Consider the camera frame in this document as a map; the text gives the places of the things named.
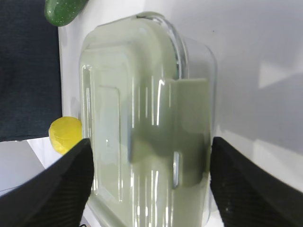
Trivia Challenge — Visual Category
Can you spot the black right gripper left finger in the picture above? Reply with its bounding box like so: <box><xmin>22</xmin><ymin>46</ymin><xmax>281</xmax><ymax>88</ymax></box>
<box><xmin>0</xmin><ymin>139</ymin><xmax>94</xmax><ymax>227</ymax></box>

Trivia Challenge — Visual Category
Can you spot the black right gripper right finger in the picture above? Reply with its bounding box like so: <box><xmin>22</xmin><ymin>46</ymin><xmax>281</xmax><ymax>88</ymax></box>
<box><xmin>210</xmin><ymin>137</ymin><xmax>303</xmax><ymax>227</ymax></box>

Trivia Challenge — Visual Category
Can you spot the yellow lemon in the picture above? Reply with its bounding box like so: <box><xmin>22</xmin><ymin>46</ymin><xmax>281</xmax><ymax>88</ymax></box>
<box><xmin>49</xmin><ymin>116</ymin><xmax>82</xmax><ymax>155</ymax></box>

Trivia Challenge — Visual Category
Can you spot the dark navy lunch bag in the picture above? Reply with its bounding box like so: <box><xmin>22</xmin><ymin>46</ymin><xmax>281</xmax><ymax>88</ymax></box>
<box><xmin>0</xmin><ymin>0</ymin><xmax>62</xmax><ymax>141</ymax></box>

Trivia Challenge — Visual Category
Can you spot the glass container green lid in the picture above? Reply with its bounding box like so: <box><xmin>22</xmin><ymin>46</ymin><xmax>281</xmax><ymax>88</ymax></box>
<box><xmin>79</xmin><ymin>12</ymin><xmax>216</xmax><ymax>227</ymax></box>

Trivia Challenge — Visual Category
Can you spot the green cucumber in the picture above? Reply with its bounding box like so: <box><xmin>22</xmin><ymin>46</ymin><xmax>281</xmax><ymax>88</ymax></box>
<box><xmin>45</xmin><ymin>0</ymin><xmax>88</xmax><ymax>27</ymax></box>

